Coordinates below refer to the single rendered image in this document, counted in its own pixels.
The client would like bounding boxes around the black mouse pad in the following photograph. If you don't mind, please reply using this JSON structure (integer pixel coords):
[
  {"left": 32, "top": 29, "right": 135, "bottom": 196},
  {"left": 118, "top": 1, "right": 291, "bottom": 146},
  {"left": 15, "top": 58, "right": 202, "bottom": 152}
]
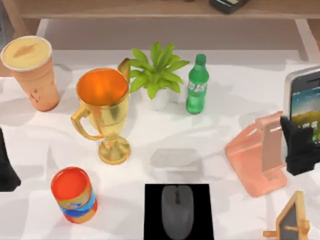
[{"left": 143, "top": 183, "right": 212, "bottom": 240}]

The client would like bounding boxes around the silver smartphone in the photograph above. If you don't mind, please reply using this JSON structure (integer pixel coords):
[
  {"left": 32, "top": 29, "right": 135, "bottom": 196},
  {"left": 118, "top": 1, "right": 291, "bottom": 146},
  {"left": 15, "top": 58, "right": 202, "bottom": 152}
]
[{"left": 283, "top": 65, "right": 320, "bottom": 149}]

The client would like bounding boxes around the green plant in white pot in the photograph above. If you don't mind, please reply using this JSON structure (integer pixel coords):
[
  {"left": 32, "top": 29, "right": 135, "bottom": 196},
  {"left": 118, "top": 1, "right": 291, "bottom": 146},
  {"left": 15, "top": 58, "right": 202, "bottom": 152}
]
[{"left": 128, "top": 41, "right": 191, "bottom": 111}]

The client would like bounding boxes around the pink phone stand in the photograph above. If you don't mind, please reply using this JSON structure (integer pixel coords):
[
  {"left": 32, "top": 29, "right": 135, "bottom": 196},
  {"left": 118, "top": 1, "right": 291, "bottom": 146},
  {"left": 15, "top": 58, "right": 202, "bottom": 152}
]
[{"left": 224, "top": 111, "right": 289, "bottom": 199}]

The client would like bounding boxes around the green bottle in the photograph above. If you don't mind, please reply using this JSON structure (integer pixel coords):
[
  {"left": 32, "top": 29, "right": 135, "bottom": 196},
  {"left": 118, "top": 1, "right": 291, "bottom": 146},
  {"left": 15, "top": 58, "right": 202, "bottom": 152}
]
[{"left": 185, "top": 53, "right": 210, "bottom": 115}]

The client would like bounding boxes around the wooden open shelf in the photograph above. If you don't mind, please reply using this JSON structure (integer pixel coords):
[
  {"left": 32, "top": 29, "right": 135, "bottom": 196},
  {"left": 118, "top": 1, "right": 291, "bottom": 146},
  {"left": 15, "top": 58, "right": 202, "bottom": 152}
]
[{"left": 0, "top": 0, "right": 320, "bottom": 77}]

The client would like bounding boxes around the wooden framed blackboard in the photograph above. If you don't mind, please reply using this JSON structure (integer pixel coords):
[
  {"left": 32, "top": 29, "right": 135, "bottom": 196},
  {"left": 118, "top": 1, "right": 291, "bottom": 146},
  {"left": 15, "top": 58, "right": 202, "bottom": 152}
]
[{"left": 263, "top": 190, "right": 311, "bottom": 240}]

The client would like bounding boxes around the tan cup with lid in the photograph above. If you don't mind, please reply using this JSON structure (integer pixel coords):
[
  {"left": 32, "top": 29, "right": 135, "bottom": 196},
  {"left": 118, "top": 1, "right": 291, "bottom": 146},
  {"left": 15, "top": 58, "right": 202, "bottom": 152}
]
[{"left": 0, "top": 36, "right": 60, "bottom": 113}]

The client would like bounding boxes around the grey computer mouse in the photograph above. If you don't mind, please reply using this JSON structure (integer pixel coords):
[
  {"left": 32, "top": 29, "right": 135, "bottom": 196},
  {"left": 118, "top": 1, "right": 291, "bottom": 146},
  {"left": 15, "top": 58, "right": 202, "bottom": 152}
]
[{"left": 160, "top": 184, "right": 195, "bottom": 240}]

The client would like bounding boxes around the black device on shelf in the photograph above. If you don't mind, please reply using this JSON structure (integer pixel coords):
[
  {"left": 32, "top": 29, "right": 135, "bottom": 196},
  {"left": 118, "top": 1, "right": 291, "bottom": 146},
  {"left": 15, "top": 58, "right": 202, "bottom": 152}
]
[{"left": 208, "top": 0, "right": 249, "bottom": 15}]

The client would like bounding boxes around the gold trophy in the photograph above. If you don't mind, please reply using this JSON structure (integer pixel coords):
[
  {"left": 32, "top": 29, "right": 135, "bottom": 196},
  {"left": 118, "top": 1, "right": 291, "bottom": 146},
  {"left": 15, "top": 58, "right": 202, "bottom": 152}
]
[{"left": 70, "top": 57, "right": 132, "bottom": 166}]

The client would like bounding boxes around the red and blue can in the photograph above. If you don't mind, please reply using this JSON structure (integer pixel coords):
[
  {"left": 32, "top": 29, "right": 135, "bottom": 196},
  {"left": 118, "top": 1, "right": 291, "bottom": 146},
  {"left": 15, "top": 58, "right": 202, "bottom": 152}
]
[{"left": 50, "top": 166, "right": 99, "bottom": 225}]

